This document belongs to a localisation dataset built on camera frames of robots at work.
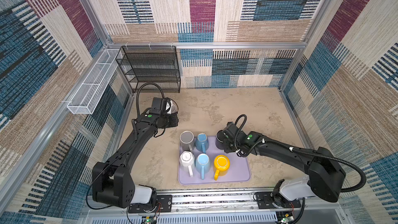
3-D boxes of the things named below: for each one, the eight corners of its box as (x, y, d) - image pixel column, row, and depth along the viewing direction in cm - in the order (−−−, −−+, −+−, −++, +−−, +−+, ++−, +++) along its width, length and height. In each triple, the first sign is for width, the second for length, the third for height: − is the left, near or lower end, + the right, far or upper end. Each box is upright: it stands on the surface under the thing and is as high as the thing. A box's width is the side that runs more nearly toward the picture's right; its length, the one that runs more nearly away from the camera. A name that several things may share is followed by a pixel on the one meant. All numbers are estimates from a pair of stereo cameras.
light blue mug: (202, 180, 81) (202, 174, 73) (193, 165, 86) (192, 158, 78) (213, 172, 84) (214, 166, 75) (204, 158, 88) (204, 151, 80)
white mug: (180, 176, 82) (178, 171, 74) (182, 158, 88) (180, 151, 80) (194, 176, 82) (193, 171, 74) (194, 158, 88) (194, 151, 80)
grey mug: (181, 155, 90) (178, 146, 81) (182, 140, 96) (180, 130, 87) (194, 155, 90) (193, 146, 81) (194, 140, 96) (193, 130, 87)
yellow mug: (214, 180, 81) (215, 174, 74) (213, 161, 87) (214, 155, 80) (229, 180, 81) (231, 174, 74) (227, 161, 87) (229, 155, 80)
